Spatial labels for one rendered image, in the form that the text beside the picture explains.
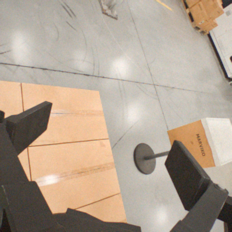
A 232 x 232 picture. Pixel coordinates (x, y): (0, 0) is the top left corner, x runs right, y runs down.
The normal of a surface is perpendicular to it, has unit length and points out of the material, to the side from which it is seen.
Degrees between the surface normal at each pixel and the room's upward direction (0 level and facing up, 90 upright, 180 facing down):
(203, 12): 88
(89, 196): 0
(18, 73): 0
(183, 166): 118
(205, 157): 90
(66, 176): 0
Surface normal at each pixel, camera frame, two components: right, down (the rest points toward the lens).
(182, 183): -0.96, -0.29
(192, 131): -0.74, -0.03
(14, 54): 0.64, -0.33
